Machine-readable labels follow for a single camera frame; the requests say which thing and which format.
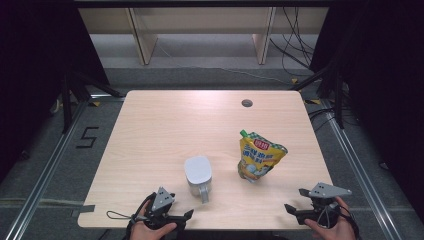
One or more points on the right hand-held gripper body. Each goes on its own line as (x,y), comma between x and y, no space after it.
(328,190)

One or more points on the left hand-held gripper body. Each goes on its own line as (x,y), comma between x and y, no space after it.
(162,199)

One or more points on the grey lidded cup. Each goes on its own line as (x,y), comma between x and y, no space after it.
(198,170)

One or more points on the yellow spout pouch green cap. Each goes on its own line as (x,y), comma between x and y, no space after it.
(260,156)

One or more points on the person's left hand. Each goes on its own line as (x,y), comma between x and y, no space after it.
(150,233)

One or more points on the person's right hand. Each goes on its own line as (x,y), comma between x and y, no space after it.
(336,233)

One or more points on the grey tape strip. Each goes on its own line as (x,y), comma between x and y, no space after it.
(85,210)

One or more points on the black metal stand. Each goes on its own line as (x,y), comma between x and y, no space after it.
(339,100)
(66,100)

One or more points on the black curtain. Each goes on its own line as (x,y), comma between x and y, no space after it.
(383,83)
(33,66)

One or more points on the light wooden shelf unit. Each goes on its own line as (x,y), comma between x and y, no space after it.
(200,20)

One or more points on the aluminium floor rail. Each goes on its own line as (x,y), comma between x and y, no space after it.
(43,180)
(363,180)

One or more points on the black overhead frame bar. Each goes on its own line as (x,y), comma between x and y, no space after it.
(200,3)

